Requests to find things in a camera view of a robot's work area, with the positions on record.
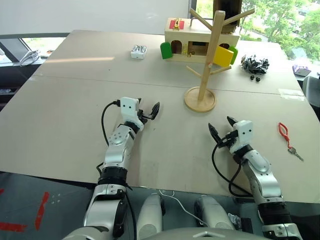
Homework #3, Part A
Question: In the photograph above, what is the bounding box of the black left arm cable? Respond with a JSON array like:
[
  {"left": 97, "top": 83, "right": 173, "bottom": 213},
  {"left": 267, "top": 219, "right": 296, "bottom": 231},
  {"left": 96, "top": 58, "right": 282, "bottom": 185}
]
[{"left": 100, "top": 99, "right": 122, "bottom": 147}]

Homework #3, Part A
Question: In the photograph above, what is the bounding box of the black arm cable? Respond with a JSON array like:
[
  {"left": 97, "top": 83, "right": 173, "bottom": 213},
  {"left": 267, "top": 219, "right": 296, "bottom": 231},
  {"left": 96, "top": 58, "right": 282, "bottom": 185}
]
[
  {"left": 100, "top": 99, "right": 122, "bottom": 147},
  {"left": 211, "top": 132, "right": 254, "bottom": 199}
]

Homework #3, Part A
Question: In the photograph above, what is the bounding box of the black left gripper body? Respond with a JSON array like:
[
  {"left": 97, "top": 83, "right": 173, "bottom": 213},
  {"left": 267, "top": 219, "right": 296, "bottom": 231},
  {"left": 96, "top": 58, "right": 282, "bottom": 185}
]
[{"left": 136, "top": 109, "right": 154, "bottom": 124}]

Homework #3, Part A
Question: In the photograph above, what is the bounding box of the dark window pillar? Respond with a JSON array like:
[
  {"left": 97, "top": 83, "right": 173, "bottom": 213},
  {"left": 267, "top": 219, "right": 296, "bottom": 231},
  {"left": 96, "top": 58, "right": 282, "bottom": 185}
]
[{"left": 214, "top": 0, "right": 243, "bottom": 34}]

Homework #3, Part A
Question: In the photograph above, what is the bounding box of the white battery charger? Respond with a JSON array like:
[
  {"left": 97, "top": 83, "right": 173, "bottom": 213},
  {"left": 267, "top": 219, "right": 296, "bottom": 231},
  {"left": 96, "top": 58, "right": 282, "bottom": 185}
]
[{"left": 130, "top": 44, "right": 148, "bottom": 61}]

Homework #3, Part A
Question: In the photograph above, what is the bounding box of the wooden tree-shaped hanger stand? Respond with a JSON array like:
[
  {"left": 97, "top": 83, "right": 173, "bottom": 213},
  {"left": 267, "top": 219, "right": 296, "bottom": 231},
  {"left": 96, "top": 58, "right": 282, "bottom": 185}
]
[{"left": 183, "top": 6, "right": 256, "bottom": 113}]

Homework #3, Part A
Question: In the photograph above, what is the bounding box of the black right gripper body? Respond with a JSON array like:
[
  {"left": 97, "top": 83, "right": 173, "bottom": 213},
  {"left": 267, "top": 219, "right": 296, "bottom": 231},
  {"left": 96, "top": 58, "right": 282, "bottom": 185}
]
[{"left": 217, "top": 130, "right": 238, "bottom": 149}]

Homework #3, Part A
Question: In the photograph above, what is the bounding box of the clear tape patch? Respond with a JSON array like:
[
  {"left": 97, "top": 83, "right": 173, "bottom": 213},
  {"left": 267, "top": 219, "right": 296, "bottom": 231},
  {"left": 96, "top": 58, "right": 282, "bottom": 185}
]
[{"left": 278, "top": 88, "right": 306, "bottom": 102}]

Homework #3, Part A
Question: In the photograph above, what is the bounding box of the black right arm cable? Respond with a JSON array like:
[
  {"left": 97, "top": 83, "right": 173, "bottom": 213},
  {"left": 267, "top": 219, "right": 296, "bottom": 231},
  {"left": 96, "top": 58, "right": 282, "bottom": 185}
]
[{"left": 211, "top": 132, "right": 254, "bottom": 199}]

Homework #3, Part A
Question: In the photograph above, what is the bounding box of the pile of black clips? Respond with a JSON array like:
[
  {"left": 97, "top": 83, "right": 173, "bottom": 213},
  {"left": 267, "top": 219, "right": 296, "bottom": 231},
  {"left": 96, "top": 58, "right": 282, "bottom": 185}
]
[{"left": 240, "top": 54, "right": 270, "bottom": 75}]

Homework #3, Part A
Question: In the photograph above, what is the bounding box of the yellow box door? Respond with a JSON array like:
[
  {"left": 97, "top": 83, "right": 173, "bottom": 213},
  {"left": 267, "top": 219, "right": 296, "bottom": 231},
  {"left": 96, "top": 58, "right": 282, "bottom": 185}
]
[{"left": 213, "top": 45, "right": 234, "bottom": 68}]

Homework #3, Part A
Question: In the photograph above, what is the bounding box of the grey robot torso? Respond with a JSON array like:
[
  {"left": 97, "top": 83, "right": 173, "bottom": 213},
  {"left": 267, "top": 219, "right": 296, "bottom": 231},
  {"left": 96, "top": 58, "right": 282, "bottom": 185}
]
[{"left": 62, "top": 225, "right": 276, "bottom": 240}]

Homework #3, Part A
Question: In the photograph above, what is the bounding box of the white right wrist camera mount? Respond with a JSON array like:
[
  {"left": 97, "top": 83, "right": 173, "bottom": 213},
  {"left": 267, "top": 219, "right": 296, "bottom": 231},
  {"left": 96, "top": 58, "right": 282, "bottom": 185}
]
[{"left": 229, "top": 120, "right": 254, "bottom": 154}]

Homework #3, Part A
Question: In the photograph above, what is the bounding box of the grey rounded robot leg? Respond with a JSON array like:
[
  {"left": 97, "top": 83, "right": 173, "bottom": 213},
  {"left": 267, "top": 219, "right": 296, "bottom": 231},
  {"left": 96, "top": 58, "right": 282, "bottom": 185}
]
[
  {"left": 193, "top": 195, "right": 236, "bottom": 231},
  {"left": 136, "top": 193, "right": 166, "bottom": 239}
]

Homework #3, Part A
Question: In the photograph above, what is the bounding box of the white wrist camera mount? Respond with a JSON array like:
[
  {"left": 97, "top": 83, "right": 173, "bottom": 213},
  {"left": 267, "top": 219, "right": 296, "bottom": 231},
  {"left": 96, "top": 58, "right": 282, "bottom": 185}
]
[
  {"left": 229, "top": 120, "right": 254, "bottom": 154},
  {"left": 119, "top": 97, "right": 145, "bottom": 133}
]

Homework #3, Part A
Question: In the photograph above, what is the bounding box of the red floor tape strip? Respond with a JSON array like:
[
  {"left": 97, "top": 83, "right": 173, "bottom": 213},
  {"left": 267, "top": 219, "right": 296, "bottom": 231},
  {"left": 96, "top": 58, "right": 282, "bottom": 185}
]
[
  {"left": 0, "top": 221, "right": 28, "bottom": 233},
  {"left": 34, "top": 191, "right": 50, "bottom": 231}
]

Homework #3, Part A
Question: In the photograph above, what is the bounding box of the wooden toy lock box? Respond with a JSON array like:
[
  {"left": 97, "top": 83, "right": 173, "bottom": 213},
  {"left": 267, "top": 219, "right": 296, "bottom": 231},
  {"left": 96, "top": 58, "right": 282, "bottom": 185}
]
[{"left": 164, "top": 16, "right": 241, "bottom": 67}]

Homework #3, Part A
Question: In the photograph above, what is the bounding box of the purple and white packet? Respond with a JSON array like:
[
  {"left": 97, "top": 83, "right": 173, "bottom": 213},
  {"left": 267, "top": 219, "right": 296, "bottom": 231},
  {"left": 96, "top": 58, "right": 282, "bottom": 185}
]
[{"left": 292, "top": 63, "right": 312, "bottom": 77}]

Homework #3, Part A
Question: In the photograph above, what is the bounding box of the red padlock plate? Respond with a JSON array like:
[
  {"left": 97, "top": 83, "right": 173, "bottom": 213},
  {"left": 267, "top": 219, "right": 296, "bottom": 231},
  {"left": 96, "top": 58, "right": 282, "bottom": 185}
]
[{"left": 168, "top": 18, "right": 185, "bottom": 31}]

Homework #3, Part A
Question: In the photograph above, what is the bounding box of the grey chair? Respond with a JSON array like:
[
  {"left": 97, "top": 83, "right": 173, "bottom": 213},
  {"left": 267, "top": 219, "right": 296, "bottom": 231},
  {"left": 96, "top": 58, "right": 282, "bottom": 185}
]
[{"left": 301, "top": 75, "right": 320, "bottom": 107}]

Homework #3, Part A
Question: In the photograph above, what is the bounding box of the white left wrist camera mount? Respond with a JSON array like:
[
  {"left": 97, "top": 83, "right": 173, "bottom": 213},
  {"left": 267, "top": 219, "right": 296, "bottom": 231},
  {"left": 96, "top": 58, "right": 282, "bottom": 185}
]
[{"left": 119, "top": 97, "right": 145, "bottom": 133}]

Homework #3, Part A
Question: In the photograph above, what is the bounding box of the thin white cable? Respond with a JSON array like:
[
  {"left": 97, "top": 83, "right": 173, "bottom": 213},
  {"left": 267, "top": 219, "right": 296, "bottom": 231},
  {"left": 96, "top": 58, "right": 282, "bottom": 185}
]
[{"left": 158, "top": 189, "right": 209, "bottom": 227}]

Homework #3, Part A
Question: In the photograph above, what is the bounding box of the green rounded box door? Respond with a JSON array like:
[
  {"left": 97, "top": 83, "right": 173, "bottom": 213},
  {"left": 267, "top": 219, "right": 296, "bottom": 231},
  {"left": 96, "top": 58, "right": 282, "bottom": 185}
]
[
  {"left": 160, "top": 41, "right": 174, "bottom": 60},
  {"left": 229, "top": 45, "right": 239, "bottom": 66}
]

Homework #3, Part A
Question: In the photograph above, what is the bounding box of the red carabiner with silver key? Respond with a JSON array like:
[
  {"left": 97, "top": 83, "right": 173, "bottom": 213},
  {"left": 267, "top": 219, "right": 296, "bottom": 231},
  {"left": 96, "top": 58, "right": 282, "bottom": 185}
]
[{"left": 277, "top": 122, "right": 305, "bottom": 163}]

